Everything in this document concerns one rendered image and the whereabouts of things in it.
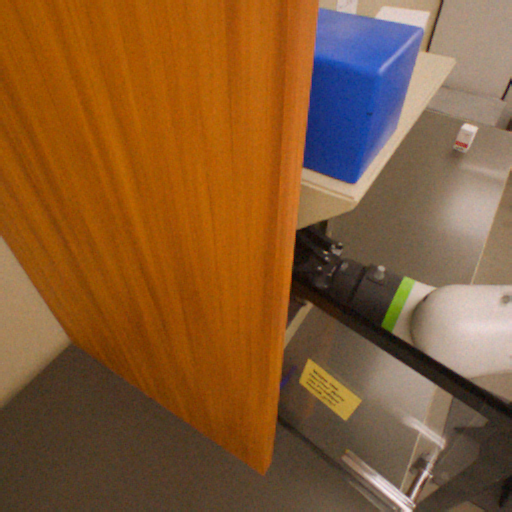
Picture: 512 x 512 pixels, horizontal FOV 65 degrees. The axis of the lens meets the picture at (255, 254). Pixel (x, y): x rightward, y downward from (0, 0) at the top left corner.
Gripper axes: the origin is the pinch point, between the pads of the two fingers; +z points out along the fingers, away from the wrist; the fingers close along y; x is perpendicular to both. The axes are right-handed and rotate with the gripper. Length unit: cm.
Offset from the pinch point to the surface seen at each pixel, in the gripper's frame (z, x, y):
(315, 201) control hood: -18.6, -29.4, 18.2
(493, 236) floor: -55, 119, -181
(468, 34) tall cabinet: 12, 49, -293
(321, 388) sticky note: -23.2, -1.8, 19.3
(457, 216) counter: -30, 26, -61
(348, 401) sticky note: -26.9, -3.5, 19.8
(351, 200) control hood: -21.5, -30.7, 17.9
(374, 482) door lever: -33.0, -0.5, 25.4
